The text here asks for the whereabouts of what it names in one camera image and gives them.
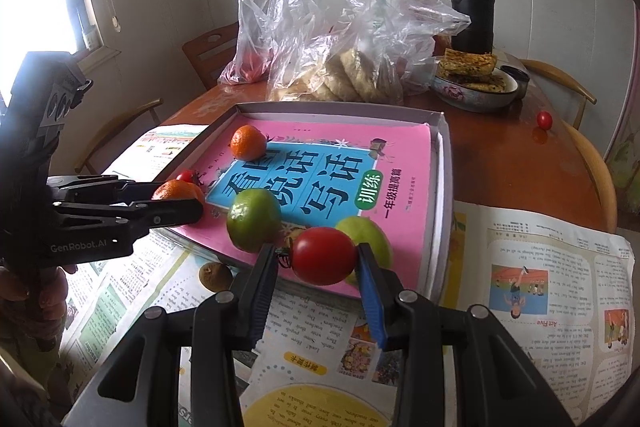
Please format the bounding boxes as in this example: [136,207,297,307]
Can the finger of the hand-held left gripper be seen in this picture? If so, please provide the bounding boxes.
[51,198,204,234]
[46,174,168,204]

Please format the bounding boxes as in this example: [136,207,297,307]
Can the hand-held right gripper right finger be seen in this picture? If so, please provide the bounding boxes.
[354,243,576,427]

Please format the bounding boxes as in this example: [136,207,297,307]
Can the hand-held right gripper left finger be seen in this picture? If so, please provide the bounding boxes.
[60,243,280,427]

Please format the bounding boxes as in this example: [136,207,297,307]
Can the orange tangerine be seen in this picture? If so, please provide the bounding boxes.
[151,179,206,208]
[230,124,267,160]

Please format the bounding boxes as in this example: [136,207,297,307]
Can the large red cherry tomato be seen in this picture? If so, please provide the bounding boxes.
[290,228,358,286]

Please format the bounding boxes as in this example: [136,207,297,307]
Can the large dark green fruit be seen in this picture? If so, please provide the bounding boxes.
[226,188,283,254]

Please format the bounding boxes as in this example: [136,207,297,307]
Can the grey cardboard box tray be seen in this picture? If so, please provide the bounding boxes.
[162,102,455,303]

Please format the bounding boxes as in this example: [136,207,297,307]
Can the person's left hand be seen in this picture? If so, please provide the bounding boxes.
[0,263,71,324]

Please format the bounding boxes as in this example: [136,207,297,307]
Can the small brown fruit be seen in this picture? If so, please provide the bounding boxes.
[198,262,234,293]

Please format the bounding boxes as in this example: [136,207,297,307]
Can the light green fruit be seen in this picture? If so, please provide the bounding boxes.
[334,216,393,285]

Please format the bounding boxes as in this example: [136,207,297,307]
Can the curved wooden armchair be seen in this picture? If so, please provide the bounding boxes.
[517,59,597,130]
[562,122,618,233]
[75,98,165,172]

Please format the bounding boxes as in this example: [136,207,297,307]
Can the pink and blue book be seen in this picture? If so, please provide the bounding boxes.
[190,121,433,298]

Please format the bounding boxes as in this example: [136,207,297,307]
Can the brown wooden chair back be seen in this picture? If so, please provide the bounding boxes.
[181,23,241,90]

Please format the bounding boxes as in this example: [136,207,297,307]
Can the pile of red tomatoes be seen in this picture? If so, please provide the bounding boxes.
[230,52,273,82]

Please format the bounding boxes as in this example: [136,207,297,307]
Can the bright window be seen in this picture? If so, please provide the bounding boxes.
[0,0,121,108]

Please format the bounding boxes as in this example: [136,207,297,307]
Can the clear plastic bag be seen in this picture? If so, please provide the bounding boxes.
[267,0,473,102]
[217,0,296,85]

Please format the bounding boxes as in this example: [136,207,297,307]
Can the pile of flatbreads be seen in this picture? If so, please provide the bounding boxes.
[272,48,405,104]

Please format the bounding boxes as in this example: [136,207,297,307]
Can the floral ceramic bowl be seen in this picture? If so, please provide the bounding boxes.
[431,69,521,112]

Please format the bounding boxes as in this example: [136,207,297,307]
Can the fried pancake pieces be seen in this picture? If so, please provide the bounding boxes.
[437,48,506,92]

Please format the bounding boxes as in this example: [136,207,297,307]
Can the small black cup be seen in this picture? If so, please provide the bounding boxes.
[500,65,530,100]

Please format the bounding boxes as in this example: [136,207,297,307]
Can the floral printed cloth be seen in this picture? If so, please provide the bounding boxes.
[602,114,640,192]

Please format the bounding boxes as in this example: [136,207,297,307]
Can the black thermos bottle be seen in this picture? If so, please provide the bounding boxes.
[449,0,496,55]

